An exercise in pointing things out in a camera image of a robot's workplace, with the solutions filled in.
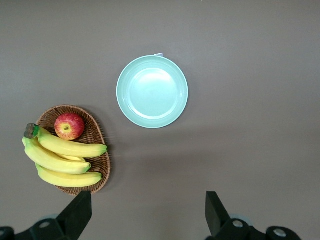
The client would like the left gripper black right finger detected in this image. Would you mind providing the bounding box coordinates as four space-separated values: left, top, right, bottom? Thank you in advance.
205 191 301 240

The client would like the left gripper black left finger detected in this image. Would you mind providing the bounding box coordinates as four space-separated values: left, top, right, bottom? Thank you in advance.
0 190 93 240

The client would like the mint green plate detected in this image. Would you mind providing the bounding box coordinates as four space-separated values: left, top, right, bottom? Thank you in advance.
116 55 189 129

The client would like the yellow banana bunch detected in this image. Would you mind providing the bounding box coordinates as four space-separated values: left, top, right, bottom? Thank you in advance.
21 122 108 188

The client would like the brown wicker basket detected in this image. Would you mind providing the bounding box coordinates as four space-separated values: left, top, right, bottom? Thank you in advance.
36 104 111 196

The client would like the red yellow apple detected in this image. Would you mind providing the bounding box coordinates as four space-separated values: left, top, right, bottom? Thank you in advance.
54 112 86 141

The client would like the brown table cover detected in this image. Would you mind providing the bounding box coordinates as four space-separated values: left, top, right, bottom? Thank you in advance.
0 0 320 240

